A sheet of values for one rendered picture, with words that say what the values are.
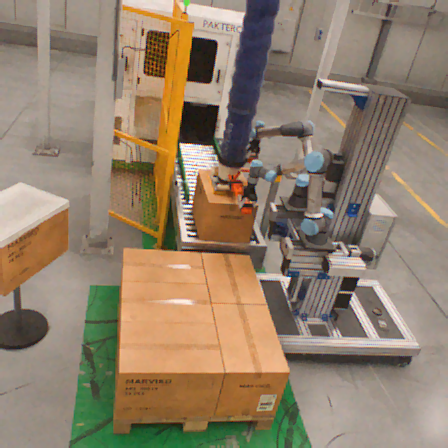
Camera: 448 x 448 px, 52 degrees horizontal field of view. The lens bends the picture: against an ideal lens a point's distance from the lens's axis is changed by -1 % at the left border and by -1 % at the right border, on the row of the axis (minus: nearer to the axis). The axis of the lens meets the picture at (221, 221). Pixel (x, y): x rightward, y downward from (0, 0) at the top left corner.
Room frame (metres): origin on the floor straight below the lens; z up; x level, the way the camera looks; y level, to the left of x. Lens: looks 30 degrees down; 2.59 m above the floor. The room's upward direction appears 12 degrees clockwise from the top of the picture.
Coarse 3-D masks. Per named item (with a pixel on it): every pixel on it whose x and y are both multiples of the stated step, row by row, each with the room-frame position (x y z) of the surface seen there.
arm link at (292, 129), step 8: (264, 128) 3.57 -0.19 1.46; (272, 128) 3.49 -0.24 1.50; (280, 128) 3.41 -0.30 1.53; (288, 128) 3.38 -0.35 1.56; (296, 128) 3.37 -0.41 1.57; (256, 136) 3.60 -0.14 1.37; (264, 136) 3.55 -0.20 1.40; (272, 136) 3.49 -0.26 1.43; (288, 136) 3.39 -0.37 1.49; (296, 136) 3.39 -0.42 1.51
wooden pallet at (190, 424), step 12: (120, 420) 1.73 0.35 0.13; (132, 420) 1.75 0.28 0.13; (144, 420) 1.77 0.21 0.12; (156, 420) 1.79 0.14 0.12; (168, 420) 1.80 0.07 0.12; (180, 420) 1.82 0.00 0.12; (192, 420) 1.84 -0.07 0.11; (204, 420) 1.86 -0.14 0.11; (216, 420) 1.88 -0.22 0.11; (228, 420) 1.90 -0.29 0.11; (240, 420) 1.92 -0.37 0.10; (252, 420) 1.94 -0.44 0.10; (264, 420) 1.96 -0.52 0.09; (120, 432) 1.73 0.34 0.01
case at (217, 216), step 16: (240, 176) 3.71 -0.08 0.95; (208, 192) 3.28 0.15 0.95; (192, 208) 3.65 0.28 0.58; (208, 208) 3.12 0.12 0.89; (224, 208) 3.16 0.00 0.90; (256, 208) 3.23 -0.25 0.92; (208, 224) 3.13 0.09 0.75; (224, 224) 3.16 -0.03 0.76; (240, 224) 3.20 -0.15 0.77; (208, 240) 3.13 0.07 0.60; (224, 240) 3.17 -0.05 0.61; (240, 240) 3.21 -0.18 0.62
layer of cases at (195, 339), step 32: (128, 256) 2.79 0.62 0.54; (160, 256) 2.87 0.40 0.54; (192, 256) 2.95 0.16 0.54; (224, 256) 3.04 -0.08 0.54; (128, 288) 2.43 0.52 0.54; (160, 288) 2.50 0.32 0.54; (192, 288) 2.57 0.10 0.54; (224, 288) 2.64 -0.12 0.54; (256, 288) 2.72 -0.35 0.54; (128, 320) 2.13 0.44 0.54; (160, 320) 2.19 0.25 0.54; (192, 320) 2.25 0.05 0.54; (224, 320) 2.31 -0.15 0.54; (256, 320) 2.37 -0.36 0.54; (128, 352) 1.88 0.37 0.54; (160, 352) 1.93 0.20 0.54; (192, 352) 1.98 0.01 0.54; (224, 352) 2.03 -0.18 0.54; (256, 352) 2.08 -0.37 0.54; (128, 384) 1.74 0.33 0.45; (160, 384) 1.79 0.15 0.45; (192, 384) 1.83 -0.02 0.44; (224, 384) 1.88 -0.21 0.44; (256, 384) 1.93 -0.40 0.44; (128, 416) 1.74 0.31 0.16; (160, 416) 1.79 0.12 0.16; (192, 416) 1.84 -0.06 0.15
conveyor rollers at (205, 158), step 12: (180, 144) 5.21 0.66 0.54; (192, 144) 5.26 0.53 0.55; (192, 156) 4.90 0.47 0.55; (204, 156) 5.01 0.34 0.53; (216, 156) 5.05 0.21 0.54; (192, 168) 4.60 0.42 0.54; (204, 168) 4.65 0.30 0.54; (192, 180) 4.28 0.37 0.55; (180, 192) 3.97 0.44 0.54; (192, 192) 4.04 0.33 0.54; (192, 216) 3.56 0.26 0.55; (192, 228) 3.37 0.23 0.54; (252, 240) 3.41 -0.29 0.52
